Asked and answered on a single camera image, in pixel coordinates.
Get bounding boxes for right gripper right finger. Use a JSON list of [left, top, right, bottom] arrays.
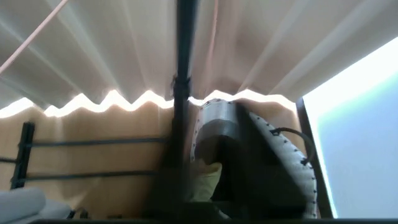
[[234, 102, 307, 218]]

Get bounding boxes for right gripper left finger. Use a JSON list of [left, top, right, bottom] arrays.
[[145, 124, 195, 218]]

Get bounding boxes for white laundry basket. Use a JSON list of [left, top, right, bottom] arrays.
[[189, 98, 318, 218]]

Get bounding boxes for black clothes rack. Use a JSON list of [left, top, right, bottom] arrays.
[[0, 0, 200, 194]]

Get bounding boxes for green garment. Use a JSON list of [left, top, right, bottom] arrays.
[[191, 161, 223, 203]]

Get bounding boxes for beige curtain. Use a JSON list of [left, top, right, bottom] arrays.
[[0, 0, 398, 113]]

